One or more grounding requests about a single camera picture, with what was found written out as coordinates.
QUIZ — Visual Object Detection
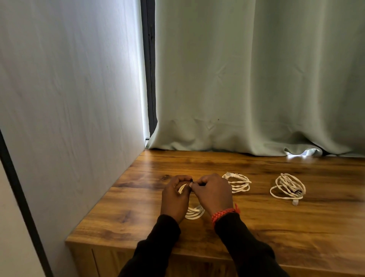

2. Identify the person's left hand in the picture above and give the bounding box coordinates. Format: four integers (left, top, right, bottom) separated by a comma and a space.
160, 175, 193, 224

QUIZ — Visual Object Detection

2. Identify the white cable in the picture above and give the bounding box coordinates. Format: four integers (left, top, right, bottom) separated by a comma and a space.
269, 173, 306, 206
222, 172, 252, 194
178, 182, 206, 220

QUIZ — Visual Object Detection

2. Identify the white side panel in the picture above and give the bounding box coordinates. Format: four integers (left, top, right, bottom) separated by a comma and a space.
0, 0, 149, 277

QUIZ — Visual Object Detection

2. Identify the red braided bracelet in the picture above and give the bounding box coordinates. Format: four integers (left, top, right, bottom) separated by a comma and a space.
211, 203, 241, 228

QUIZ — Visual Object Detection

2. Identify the person's right forearm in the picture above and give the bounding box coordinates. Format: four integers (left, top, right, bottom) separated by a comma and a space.
214, 212, 290, 277

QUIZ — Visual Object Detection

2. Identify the person's left forearm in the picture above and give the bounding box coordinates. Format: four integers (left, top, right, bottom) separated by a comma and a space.
118, 214, 182, 277

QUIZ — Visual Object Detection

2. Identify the black window frame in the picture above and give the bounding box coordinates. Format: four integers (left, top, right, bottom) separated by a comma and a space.
140, 0, 158, 137

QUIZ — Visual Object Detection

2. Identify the grey-green curtain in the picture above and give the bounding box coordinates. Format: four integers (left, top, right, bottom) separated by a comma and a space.
147, 0, 365, 158

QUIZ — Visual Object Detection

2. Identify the person's right hand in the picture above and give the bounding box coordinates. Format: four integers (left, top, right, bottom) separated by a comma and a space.
189, 173, 234, 217

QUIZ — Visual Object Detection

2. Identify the wooden cabinet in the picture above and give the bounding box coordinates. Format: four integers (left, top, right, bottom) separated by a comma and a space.
65, 149, 365, 277

